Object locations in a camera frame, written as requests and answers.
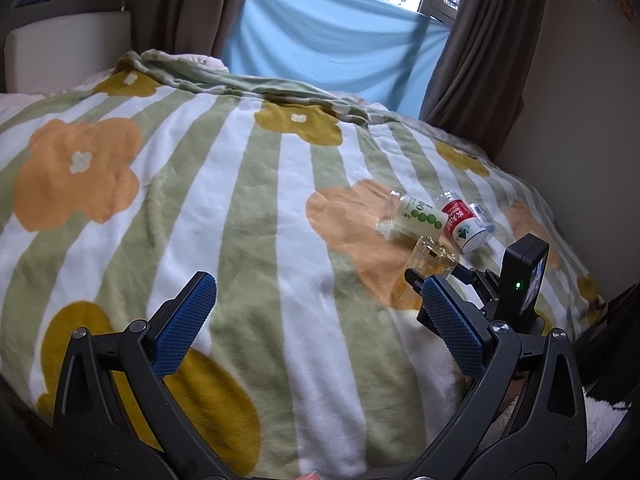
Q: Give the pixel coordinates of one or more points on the brown right curtain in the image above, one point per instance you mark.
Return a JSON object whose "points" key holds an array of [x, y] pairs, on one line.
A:
{"points": [[476, 89]]}

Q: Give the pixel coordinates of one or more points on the white green-dot label bottle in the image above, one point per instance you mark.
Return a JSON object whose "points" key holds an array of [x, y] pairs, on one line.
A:
{"points": [[409, 216]]}

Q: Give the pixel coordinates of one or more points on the red label plastic bottle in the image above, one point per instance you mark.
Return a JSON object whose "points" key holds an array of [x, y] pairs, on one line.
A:
{"points": [[463, 226]]}

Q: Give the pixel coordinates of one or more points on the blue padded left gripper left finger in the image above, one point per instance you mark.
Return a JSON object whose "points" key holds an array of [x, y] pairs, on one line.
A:
{"points": [[113, 411]]}

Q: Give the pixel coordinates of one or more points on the brown left curtain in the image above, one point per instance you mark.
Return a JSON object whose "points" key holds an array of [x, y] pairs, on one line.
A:
{"points": [[182, 26]]}

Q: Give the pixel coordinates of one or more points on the white pillow under blanket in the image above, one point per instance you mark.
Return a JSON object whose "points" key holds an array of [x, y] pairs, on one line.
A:
{"points": [[30, 95]]}

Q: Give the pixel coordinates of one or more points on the white headboard cushion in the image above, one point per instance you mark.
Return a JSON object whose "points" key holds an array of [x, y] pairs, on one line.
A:
{"points": [[61, 53]]}

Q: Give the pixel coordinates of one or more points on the blue label clear bottle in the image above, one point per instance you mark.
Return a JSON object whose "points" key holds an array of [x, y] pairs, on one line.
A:
{"points": [[484, 216]]}

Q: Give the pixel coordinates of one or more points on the brown curtain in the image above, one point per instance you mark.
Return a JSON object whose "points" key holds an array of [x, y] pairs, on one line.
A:
{"points": [[476, 89], [182, 26]]}

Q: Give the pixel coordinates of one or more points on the clear orange-label plastic cup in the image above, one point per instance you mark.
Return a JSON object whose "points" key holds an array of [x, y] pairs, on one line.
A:
{"points": [[427, 258]]}

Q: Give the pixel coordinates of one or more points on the flower striped fleece blanket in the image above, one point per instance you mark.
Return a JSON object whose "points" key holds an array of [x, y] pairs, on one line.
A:
{"points": [[113, 194]]}

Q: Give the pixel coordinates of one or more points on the white fluffy sleeve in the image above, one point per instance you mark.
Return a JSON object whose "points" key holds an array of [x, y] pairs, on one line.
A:
{"points": [[602, 418]]}

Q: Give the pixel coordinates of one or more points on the light blue cloth over window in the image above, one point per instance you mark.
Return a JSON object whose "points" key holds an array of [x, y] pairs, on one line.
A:
{"points": [[371, 48]]}

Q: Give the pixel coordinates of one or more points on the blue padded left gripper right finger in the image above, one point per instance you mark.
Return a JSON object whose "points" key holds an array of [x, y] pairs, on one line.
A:
{"points": [[524, 417]]}

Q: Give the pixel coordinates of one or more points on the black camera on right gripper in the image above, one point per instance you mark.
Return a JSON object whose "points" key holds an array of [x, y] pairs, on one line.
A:
{"points": [[522, 272]]}

